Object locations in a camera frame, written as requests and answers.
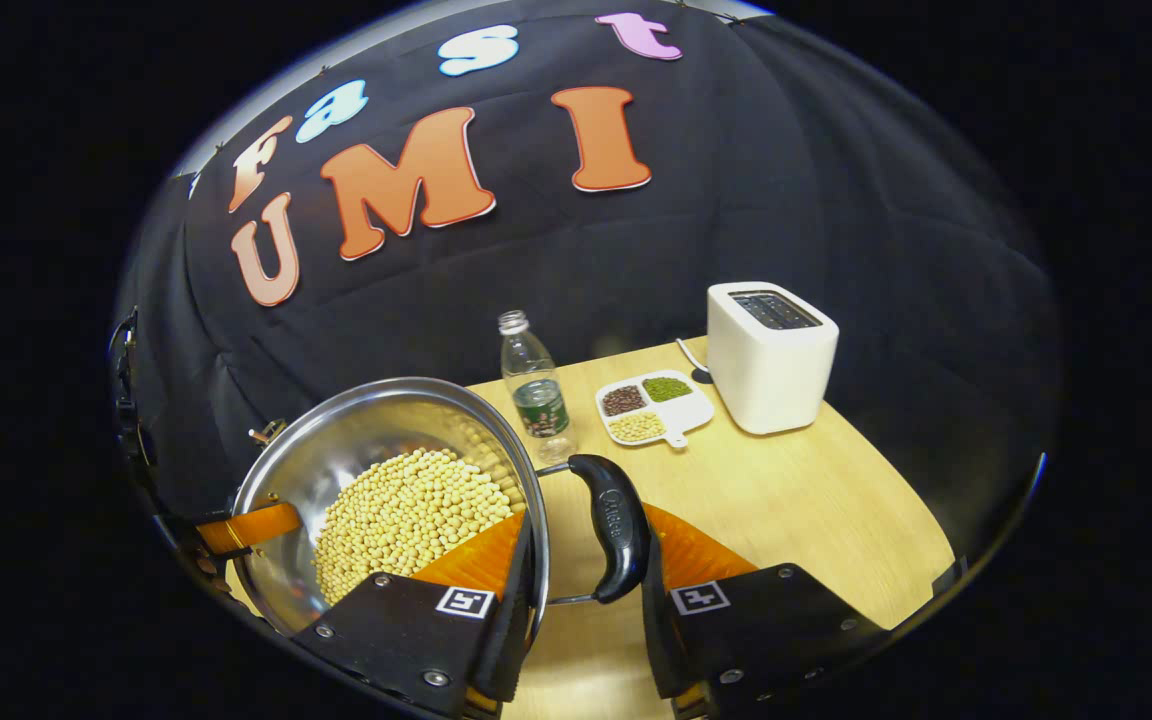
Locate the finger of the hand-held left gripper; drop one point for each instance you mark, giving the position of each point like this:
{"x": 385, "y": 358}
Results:
{"x": 251, "y": 528}

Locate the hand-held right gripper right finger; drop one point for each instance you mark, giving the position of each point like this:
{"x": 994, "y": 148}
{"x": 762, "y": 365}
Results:
{"x": 766, "y": 620}

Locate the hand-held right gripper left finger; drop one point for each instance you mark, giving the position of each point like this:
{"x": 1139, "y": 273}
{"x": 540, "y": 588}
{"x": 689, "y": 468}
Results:
{"x": 396, "y": 630}

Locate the pile of yellow soybeans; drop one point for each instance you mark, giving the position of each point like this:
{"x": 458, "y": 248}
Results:
{"x": 396, "y": 520}

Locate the white divided dish of beans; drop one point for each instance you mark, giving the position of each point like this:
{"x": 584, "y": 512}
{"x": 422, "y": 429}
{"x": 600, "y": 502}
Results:
{"x": 651, "y": 408}

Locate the white toaster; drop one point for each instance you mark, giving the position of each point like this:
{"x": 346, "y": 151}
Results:
{"x": 771, "y": 370}

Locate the clear plastic water bottle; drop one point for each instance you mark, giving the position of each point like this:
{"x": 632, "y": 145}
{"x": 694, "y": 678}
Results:
{"x": 539, "y": 405}

